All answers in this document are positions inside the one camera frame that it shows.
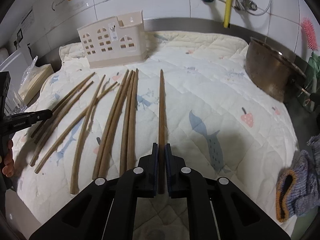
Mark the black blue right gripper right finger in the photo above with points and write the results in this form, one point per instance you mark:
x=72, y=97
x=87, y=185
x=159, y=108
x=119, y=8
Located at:
x=217, y=209

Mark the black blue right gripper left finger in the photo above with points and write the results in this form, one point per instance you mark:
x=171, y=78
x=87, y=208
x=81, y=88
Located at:
x=104, y=209

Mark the person's left hand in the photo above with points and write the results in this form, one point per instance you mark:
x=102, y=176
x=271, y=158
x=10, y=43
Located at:
x=8, y=169

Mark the clear glass mug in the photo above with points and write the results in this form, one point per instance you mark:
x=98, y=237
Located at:
x=14, y=103

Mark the white cutting board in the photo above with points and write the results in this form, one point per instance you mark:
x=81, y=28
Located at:
x=16, y=64

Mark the grey knitted orange-trimmed sleeve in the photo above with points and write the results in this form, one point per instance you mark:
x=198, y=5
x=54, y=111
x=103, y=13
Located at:
x=297, y=189

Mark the white instruction sticker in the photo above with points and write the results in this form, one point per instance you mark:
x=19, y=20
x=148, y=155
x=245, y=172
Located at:
x=28, y=20

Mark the cream quilted patterned mat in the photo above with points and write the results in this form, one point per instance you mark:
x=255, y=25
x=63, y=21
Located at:
x=218, y=120

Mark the beige plastic utensil holder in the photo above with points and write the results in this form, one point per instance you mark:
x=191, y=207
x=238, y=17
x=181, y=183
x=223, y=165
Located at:
x=115, y=40

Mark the stainless steel pot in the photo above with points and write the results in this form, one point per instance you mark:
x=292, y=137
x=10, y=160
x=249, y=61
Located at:
x=271, y=71

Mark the pink bottle brush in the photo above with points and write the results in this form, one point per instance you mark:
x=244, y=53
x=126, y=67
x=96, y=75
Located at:
x=308, y=28

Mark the chrome angle valve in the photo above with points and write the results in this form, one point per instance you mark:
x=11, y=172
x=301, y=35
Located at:
x=245, y=5

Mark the black wall power socket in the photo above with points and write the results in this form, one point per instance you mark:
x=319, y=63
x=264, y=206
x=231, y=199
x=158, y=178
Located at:
x=18, y=39

